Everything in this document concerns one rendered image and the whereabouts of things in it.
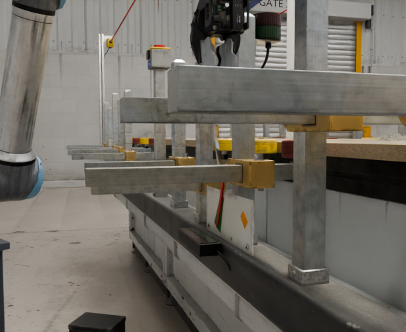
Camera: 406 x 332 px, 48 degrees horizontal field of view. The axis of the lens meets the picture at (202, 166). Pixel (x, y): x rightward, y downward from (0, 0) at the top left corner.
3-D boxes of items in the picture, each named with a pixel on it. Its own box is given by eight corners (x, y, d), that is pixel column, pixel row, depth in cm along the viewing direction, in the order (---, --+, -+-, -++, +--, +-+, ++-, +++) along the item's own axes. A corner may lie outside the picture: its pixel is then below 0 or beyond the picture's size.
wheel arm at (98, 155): (72, 161, 221) (72, 152, 220) (71, 161, 224) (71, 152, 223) (160, 160, 234) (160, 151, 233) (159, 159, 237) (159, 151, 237)
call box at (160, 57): (151, 69, 157) (151, 46, 157) (147, 72, 164) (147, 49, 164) (171, 70, 160) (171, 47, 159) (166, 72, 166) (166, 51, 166)
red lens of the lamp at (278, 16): (258, 23, 87) (258, 11, 87) (245, 29, 93) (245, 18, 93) (286, 25, 89) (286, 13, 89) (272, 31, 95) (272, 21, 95)
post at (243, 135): (237, 260, 90) (238, 10, 87) (231, 255, 94) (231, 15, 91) (254, 258, 92) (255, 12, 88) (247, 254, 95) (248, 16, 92)
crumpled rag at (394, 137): (371, 141, 117) (372, 132, 117) (375, 140, 123) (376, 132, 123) (409, 141, 113) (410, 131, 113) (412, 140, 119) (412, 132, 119)
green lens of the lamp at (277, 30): (258, 36, 88) (258, 24, 87) (245, 42, 93) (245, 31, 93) (286, 38, 89) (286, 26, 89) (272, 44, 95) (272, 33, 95)
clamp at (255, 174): (249, 189, 82) (249, 161, 82) (223, 182, 95) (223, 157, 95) (278, 188, 84) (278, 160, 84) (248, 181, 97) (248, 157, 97)
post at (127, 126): (126, 185, 233) (124, 89, 230) (124, 184, 236) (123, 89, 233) (132, 184, 234) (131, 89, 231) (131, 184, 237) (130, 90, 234)
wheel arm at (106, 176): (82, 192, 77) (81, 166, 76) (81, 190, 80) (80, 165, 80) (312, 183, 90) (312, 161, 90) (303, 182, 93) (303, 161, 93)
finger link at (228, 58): (226, 88, 78) (226, 33, 77) (214, 91, 84) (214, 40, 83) (243, 89, 79) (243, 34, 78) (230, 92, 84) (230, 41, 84)
